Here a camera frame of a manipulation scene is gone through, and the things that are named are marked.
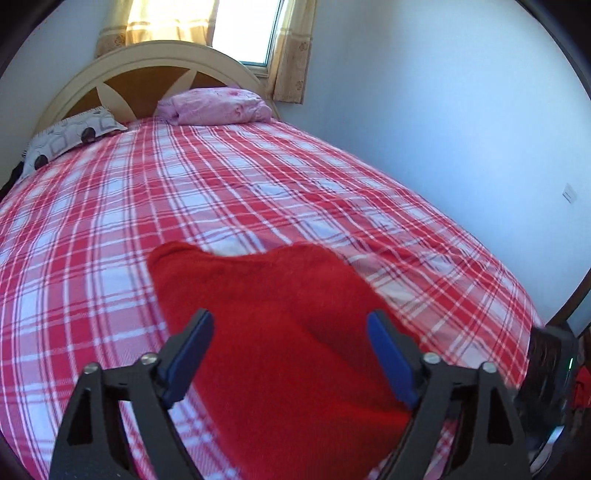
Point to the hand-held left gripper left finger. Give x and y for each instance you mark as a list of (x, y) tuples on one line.
[(184, 364)]

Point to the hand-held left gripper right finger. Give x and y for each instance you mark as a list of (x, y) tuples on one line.
[(392, 364)]

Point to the red towel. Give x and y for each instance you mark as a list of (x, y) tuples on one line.
[(277, 332)]

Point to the red plaid bed sheet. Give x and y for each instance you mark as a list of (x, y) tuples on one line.
[(231, 184)]

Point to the dark cloth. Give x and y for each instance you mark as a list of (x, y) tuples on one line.
[(10, 180)]

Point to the grey patterned pillow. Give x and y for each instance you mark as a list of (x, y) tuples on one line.
[(69, 136)]

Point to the pink pillow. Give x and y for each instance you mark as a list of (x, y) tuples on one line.
[(217, 107)]

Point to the cream wooden headboard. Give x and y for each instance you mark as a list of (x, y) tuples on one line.
[(152, 57)]

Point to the beige patterned curtain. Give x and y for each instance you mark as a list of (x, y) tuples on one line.
[(291, 55), (152, 27)]

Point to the window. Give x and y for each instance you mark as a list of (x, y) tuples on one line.
[(244, 27)]

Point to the white wall socket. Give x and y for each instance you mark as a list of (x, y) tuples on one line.
[(570, 193)]

